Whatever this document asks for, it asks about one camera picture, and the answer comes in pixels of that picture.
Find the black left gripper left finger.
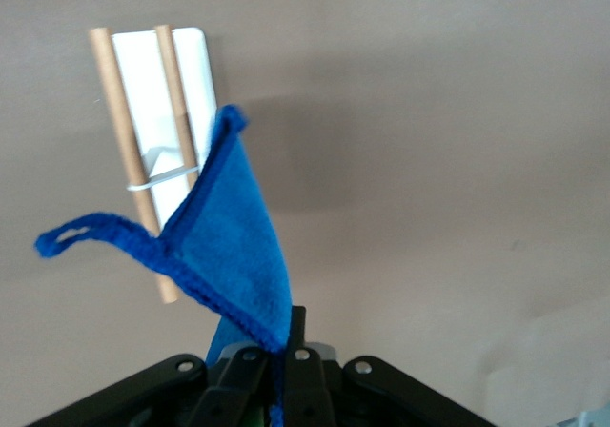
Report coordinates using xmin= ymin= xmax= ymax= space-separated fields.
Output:
xmin=28 ymin=345 xmax=271 ymax=427

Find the wooden rack rod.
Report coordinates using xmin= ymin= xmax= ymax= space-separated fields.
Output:
xmin=88 ymin=27 xmax=181 ymax=305
xmin=153 ymin=23 xmax=202 ymax=193

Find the white rack base plate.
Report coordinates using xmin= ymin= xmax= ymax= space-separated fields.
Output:
xmin=112 ymin=26 xmax=228 ymax=231

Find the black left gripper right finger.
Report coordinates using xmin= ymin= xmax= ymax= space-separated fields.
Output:
xmin=279 ymin=305 xmax=497 ymax=427

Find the blue microfibre towel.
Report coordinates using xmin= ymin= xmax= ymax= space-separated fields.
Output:
xmin=33 ymin=104 xmax=295 ymax=427

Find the white wire rod bracket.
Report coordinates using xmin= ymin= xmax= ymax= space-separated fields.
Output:
xmin=126 ymin=145 xmax=201 ymax=193

